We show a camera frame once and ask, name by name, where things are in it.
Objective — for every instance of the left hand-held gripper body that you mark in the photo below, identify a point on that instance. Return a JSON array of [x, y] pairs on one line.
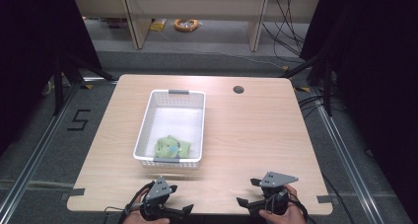
[[157, 192]]

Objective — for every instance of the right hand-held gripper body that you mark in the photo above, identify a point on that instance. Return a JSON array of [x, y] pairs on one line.
[[274, 194]]

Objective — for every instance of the green plush toy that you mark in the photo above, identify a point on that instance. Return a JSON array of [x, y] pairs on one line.
[[179, 149]]

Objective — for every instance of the white plastic basket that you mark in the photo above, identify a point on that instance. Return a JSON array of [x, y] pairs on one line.
[[172, 118]]

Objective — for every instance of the person's right hand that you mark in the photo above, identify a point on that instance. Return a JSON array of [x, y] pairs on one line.
[[289, 214]]

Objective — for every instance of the person's left hand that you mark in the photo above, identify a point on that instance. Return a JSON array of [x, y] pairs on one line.
[[144, 221]]

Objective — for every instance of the grey tape strip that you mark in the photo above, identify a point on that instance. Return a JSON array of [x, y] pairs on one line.
[[77, 192], [324, 199]]

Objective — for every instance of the yellow black floor tape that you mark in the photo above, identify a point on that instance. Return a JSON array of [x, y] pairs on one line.
[[87, 86], [303, 89]]

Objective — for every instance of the black metal stand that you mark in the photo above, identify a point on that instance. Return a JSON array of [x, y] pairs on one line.
[[59, 86], [327, 86]]

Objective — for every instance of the black curtain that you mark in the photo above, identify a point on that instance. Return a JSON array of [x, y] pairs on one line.
[[29, 53], [378, 69]]

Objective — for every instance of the yellow packet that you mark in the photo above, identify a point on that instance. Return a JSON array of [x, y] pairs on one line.
[[158, 25]]

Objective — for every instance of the light wooden shelf unit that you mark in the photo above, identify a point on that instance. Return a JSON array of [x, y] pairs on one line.
[[197, 7]]

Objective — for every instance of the aluminium floor rail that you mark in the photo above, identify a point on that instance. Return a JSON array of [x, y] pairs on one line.
[[345, 151], [36, 151]]

